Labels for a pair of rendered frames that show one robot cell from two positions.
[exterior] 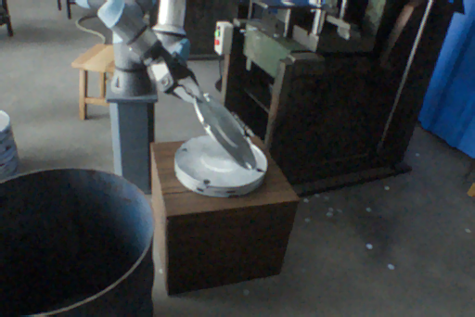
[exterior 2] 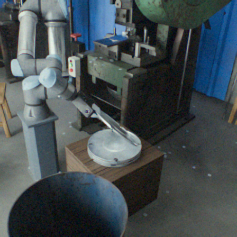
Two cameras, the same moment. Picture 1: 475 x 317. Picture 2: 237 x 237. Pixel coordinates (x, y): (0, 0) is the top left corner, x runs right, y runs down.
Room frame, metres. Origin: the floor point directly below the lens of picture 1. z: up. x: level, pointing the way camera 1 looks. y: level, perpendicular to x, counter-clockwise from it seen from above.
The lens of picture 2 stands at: (-0.15, 0.41, 1.27)
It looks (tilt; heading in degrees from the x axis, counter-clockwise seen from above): 31 degrees down; 343
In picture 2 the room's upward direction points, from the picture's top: 3 degrees clockwise
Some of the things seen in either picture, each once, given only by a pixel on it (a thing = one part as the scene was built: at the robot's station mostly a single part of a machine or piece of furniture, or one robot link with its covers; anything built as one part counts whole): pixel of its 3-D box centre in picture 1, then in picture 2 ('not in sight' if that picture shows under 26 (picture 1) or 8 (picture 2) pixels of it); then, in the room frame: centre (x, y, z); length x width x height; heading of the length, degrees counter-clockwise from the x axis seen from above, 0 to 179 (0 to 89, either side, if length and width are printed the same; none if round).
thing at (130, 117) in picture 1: (134, 138); (41, 145); (1.29, 0.46, 0.23); 0.19 x 0.19 x 0.45; 19
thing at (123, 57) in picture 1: (132, 45); (35, 88); (1.29, 0.46, 0.62); 0.13 x 0.12 x 0.14; 83
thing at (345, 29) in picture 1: (343, 19); (148, 44); (1.54, -0.31, 0.76); 0.17 x 0.06 x 0.10; 30
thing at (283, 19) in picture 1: (283, 18); (112, 49); (1.60, -0.07, 0.72); 0.25 x 0.14 x 0.14; 120
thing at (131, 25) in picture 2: not in sight; (131, 24); (1.69, -0.23, 0.86); 0.20 x 0.16 x 0.05; 30
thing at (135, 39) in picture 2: (318, 9); (130, 39); (1.69, -0.22, 0.76); 0.15 x 0.09 x 0.05; 30
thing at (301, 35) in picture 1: (314, 28); (129, 50); (1.69, -0.22, 0.68); 0.45 x 0.30 x 0.06; 30
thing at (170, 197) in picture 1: (215, 209); (113, 173); (0.99, 0.07, 0.18); 0.40 x 0.38 x 0.35; 113
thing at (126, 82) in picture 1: (131, 76); (36, 107); (1.29, 0.46, 0.50); 0.15 x 0.15 x 0.10
